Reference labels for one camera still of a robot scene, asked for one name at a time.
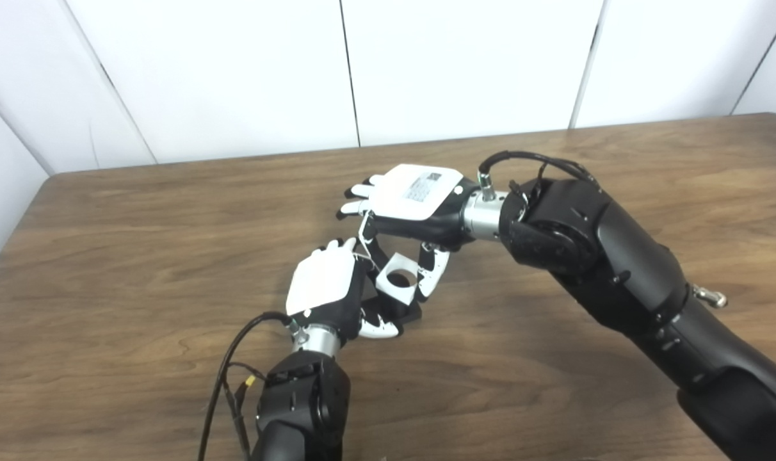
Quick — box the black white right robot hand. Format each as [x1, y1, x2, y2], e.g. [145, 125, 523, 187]
[335, 164, 480, 302]

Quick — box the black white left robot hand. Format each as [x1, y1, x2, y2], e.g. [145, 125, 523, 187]
[286, 238, 403, 340]

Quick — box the white square piece with hole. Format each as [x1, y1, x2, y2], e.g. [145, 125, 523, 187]
[375, 252, 421, 304]

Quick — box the black peg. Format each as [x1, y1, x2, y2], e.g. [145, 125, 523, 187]
[361, 282, 423, 328]

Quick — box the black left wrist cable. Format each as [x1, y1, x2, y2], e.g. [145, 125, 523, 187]
[198, 311, 296, 461]

